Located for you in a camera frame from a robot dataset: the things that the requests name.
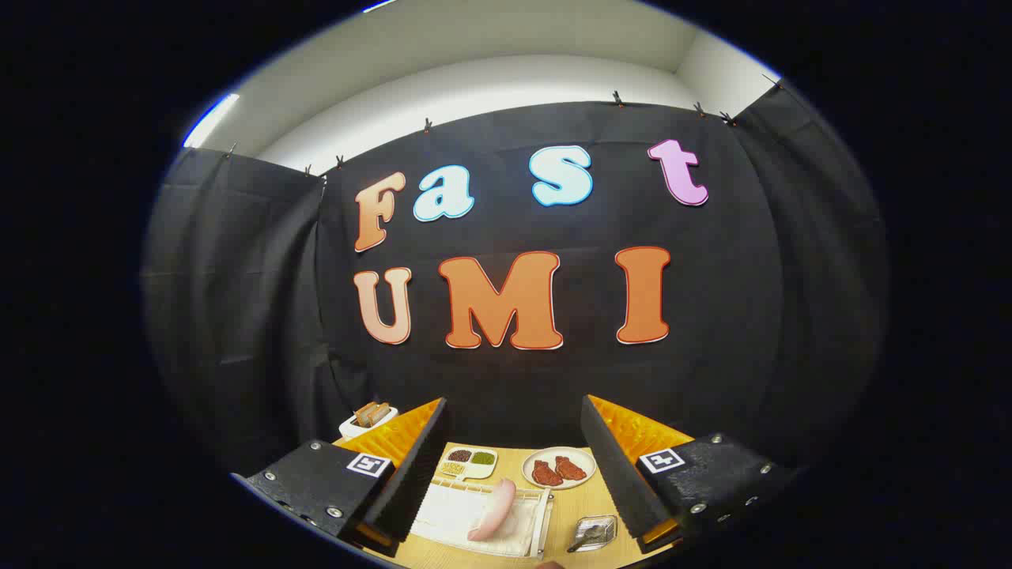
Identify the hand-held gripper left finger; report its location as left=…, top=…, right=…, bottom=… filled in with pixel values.
left=233, top=398, right=453, bottom=558

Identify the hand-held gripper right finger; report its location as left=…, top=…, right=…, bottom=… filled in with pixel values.
left=581, top=394, right=799, bottom=554

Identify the white wire dish rack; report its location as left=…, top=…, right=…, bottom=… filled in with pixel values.
left=411, top=474, right=554, bottom=560

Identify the metal mesh basket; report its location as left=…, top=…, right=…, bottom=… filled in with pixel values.
left=571, top=515, right=618, bottom=552

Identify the pink plate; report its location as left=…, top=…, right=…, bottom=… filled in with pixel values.
left=466, top=478, right=517, bottom=542

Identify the round white plate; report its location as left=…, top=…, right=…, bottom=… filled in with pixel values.
left=522, top=447, right=598, bottom=491

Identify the white divided tray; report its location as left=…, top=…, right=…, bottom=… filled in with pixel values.
left=437, top=447, right=499, bottom=481

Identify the white toaster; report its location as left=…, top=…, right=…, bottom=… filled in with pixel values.
left=338, top=405, right=398, bottom=441

